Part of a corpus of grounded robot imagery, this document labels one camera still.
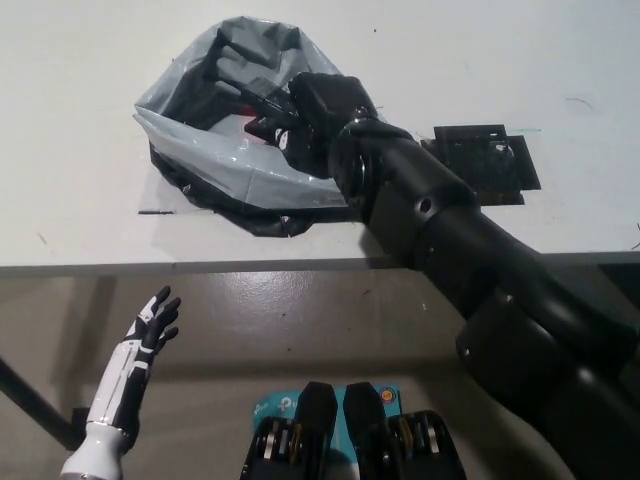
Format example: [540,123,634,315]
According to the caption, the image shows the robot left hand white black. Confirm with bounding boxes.
[85,286,183,432]

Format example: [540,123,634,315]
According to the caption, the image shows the robot right hand black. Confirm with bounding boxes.
[243,71,380,181]

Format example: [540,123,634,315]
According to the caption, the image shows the grey plastic bag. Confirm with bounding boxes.
[132,14,387,239]

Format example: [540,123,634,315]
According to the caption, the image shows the red flat patch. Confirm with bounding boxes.
[236,104,267,137]

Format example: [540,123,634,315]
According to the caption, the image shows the black table leg bar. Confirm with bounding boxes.
[0,353,77,451]

